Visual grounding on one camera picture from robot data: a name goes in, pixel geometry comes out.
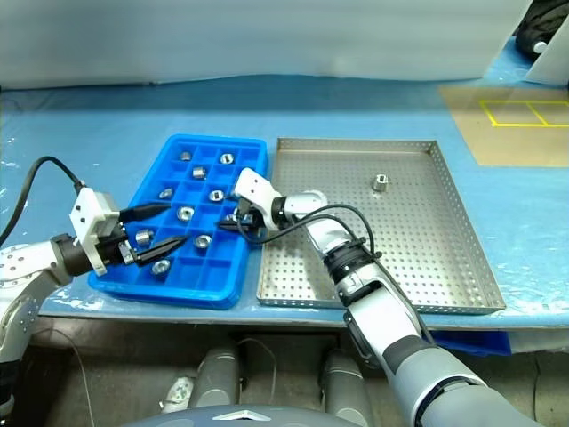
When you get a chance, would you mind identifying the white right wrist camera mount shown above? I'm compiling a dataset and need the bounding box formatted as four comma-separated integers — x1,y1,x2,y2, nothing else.
233,167,285,230

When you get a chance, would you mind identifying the thin grey floor wire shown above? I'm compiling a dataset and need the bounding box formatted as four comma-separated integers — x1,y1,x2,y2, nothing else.
52,329,97,427

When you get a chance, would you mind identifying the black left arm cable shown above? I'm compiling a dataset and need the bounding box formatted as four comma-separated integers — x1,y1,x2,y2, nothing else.
0,156,88,250

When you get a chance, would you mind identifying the dark grey rounded shape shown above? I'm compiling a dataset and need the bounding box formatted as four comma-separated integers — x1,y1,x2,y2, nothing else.
320,349,375,427
190,346,244,408

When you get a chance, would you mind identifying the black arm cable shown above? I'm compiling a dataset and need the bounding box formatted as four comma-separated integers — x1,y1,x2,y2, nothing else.
235,202,435,344
0,156,88,250

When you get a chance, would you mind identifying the black bag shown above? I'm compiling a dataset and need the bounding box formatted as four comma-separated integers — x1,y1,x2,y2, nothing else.
514,0,569,57

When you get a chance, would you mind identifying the blue compartment tray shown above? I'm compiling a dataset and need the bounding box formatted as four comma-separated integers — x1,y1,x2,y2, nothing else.
87,133,269,311

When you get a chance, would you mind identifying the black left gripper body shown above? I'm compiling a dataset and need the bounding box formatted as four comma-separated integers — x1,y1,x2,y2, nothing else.
96,218,137,268

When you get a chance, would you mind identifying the perforated stainless steel tray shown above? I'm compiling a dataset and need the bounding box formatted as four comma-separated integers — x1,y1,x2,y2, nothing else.
256,136,507,316

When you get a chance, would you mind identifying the white upright panel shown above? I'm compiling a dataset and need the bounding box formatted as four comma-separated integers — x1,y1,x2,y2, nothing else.
524,29,569,85

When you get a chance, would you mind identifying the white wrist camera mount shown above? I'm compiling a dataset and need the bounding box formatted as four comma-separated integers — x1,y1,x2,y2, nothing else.
233,167,285,230
69,186,121,273

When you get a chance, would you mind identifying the brown floor board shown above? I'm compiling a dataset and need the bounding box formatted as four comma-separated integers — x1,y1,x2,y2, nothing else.
437,85,569,168

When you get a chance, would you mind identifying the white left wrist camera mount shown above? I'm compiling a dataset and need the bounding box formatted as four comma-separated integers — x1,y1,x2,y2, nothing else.
69,186,121,273

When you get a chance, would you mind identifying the small white green device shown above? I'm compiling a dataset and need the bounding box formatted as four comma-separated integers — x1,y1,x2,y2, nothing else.
160,376,195,413

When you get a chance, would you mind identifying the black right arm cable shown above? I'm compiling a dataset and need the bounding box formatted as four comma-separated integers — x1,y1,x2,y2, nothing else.
235,202,435,344

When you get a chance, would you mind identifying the white foam backdrop sheet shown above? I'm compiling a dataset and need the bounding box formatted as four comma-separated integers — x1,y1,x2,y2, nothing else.
0,0,534,86

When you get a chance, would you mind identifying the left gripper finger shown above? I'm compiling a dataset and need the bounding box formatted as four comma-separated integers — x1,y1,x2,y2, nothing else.
118,203,172,222
134,235,187,267

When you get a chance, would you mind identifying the blue table cover sheet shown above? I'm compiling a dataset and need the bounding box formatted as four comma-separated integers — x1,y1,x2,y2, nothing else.
0,73,569,357

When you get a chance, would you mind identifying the blue crate under table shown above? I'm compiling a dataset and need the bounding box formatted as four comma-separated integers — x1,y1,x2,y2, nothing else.
426,329,511,358

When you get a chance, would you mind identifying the grey robot chest shell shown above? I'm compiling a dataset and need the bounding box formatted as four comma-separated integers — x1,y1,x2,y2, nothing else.
157,402,357,427

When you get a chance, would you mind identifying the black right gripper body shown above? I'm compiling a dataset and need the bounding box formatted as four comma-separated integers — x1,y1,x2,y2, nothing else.
239,202,268,233

